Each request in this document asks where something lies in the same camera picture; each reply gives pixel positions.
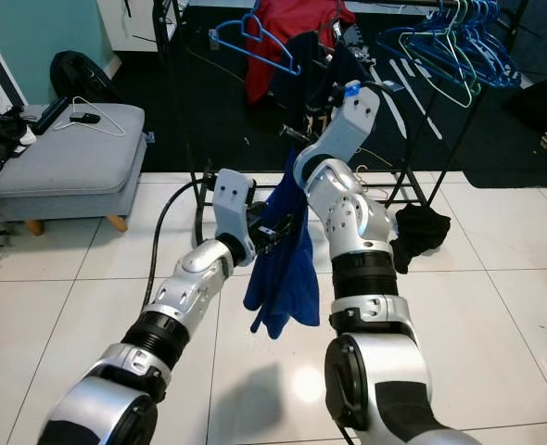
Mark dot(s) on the blue garment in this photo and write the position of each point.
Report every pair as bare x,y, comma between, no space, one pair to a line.
287,287

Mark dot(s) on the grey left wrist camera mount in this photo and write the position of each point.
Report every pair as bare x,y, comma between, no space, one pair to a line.
235,199

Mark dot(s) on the white cabinet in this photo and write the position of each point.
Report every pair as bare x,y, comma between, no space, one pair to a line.
130,28

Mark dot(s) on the black backpack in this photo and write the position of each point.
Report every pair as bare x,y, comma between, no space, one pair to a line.
74,79

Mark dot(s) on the grey cushioned ottoman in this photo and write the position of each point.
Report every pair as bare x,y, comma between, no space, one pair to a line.
69,171

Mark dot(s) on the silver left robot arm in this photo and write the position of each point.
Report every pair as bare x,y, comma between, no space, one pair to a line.
190,287

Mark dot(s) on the small black device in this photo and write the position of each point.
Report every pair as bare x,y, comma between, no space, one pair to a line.
84,119

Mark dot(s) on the black metal clothes rack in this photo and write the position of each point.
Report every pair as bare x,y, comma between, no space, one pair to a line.
201,213

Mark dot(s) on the navy printed t-shirt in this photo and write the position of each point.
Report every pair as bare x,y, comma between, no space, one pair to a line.
297,93

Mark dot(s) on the black carpet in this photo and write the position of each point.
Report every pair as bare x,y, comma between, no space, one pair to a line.
218,120

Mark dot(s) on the long black device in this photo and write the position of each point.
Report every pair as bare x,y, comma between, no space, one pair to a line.
51,116

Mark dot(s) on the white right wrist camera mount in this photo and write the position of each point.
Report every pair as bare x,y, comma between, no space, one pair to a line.
352,120

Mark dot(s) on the red cloth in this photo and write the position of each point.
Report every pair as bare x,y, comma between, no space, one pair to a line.
311,19

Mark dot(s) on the black duffel bag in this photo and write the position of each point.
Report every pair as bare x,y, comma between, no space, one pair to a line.
538,102

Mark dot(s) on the black crumpled cloth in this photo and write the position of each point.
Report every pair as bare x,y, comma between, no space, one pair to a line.
422,232

